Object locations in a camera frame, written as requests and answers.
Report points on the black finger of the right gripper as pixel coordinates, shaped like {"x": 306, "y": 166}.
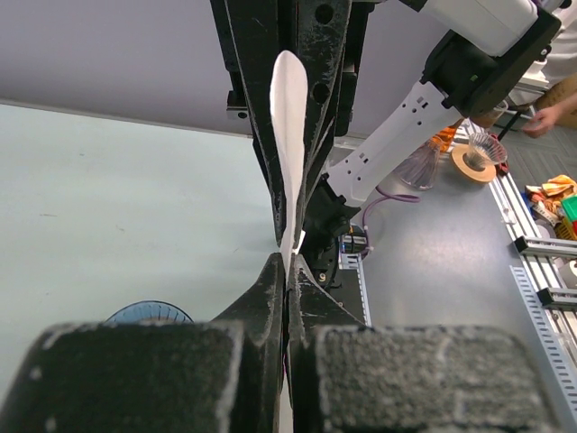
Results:
{"x": 320, "y": 37}
{"x": 259, "y": 31}

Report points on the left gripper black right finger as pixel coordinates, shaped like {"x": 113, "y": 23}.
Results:
{"x": 345, "y": 376}

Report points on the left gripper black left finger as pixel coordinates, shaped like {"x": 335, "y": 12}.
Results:
{"x": 224, "y": 375}

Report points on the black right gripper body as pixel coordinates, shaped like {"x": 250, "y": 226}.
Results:
{"x": 287, "y": 22}

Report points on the single white paper filter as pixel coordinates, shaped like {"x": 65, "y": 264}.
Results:
{"x": 288, "y": 105}

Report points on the blue glass dripper cone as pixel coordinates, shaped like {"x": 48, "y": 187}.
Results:
{"x": 150, "y": 311}

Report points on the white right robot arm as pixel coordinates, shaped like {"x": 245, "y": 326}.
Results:
{"x": 488, "y": 47}

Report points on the spare glass dripper set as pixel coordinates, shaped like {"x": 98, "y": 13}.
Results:
{"x": 478, "y": 159}

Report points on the person's hand in background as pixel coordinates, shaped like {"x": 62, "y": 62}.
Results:
{"x": 542, "y": 122}

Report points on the colourful items bin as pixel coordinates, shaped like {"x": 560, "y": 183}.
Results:
{"x": 555, "y": 202}

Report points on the white cable duct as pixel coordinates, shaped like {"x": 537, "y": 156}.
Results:
{"x": 352, "y": 291}

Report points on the aluminium frame rail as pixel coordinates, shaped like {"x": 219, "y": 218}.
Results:
{"x": 552, "y": 331}

